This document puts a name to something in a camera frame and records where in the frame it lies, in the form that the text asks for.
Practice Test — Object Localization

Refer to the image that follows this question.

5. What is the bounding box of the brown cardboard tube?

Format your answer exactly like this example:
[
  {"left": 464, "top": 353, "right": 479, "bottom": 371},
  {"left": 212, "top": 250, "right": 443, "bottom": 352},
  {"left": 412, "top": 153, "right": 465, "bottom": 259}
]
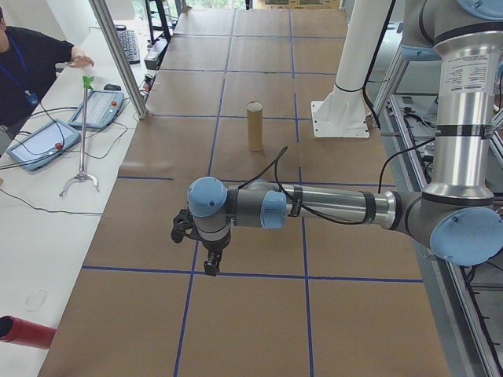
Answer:
[{"left": 246, "top": 101, "right": 264, "bottom": 152}]

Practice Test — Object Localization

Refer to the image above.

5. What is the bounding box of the blue teach pendant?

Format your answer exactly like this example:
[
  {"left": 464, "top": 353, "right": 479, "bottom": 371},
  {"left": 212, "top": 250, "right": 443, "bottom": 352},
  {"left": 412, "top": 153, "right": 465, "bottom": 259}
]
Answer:
[
  {"left": 6, "top": 118, "right": 83, "bottom": 174},
  {"left": 68, "top": 89, "right": 126, "bottom": 131}
]

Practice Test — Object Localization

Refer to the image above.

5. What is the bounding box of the red tube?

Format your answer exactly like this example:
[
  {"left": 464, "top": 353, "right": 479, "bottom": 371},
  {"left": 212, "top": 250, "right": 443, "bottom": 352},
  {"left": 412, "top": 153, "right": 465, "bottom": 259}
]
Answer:
[{"left": 0, "top": 314, "right": 57, "bottom": 350}]

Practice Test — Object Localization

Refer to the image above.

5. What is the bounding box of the black device box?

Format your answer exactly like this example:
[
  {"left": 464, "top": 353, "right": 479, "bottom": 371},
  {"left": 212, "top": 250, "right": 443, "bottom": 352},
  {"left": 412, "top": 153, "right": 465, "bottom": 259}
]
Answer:
[{"left": 143, "top": 40, "right": 169, "bottom": 71}]

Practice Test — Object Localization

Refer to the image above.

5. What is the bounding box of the black keyboard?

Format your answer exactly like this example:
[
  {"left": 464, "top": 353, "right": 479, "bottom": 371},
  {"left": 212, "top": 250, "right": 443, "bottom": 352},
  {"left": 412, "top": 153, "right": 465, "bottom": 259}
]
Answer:
[{"left": 116, "top": 27, "right": 141, "bottom": 66}]

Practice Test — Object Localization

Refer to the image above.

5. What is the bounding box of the black metal rack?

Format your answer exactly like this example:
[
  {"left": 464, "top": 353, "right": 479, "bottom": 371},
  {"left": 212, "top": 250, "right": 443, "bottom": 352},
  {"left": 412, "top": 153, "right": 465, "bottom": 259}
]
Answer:
[{"left": 145, "top": 0, "right": 185, "bottom": 44}]

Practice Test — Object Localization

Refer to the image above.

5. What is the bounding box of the person in black shirt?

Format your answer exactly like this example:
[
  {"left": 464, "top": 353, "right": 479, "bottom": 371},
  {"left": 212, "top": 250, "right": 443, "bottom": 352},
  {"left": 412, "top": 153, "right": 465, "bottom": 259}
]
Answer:
[{"left": 0, "top": 7, "right": 75, "bottom": 137}]

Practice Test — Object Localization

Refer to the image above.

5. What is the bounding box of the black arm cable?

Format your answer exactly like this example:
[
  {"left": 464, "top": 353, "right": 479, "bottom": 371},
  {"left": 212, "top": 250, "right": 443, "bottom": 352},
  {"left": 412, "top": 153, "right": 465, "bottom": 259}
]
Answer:
[{"left": 235, "top": 145, "right": 437, "bottom": 225}]

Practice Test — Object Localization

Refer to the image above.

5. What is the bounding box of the black desk cable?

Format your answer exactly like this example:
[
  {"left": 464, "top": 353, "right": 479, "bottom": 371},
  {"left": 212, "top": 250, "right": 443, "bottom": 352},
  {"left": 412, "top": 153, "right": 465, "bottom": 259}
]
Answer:
[{"left": 0, "top": 187, "right": 104, "bottom": 217}]

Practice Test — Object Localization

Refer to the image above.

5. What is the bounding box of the metal grabber with green handle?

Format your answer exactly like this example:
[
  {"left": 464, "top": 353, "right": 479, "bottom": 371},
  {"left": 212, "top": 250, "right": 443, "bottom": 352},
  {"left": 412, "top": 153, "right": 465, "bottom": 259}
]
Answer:
[{"left": 58, "top": 75, "right": 101, "bottom": 197}]

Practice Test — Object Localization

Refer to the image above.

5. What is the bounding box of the aluminium frame post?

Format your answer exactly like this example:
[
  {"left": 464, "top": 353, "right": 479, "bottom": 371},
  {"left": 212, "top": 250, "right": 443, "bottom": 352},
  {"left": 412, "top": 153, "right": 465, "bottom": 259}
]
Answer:
[{"left": 89, "top": 0, "right": 152, "bottom": 120}]

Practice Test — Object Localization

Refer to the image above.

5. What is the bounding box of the blue lanyard with badge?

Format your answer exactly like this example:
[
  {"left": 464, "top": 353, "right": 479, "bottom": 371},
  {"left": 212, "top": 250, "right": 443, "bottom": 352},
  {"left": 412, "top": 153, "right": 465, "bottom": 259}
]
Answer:
[{"left": 0, "top": 37, "right": 40, "bottom": 106}]

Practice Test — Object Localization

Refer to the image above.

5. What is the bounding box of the black cable along post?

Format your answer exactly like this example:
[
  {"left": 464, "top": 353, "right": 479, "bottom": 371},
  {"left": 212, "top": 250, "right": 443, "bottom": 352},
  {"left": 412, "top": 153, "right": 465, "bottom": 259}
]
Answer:
[{"left": 360, "top": 0, "right": 397, "bottom": 130}]

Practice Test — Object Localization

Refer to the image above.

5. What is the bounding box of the white post with base plate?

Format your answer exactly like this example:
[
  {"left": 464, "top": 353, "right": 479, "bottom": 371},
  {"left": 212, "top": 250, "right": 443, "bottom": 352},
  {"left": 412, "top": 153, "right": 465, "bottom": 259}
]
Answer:
[{"left": 310, "top": 0, "right": 398, "bottom": 139}]

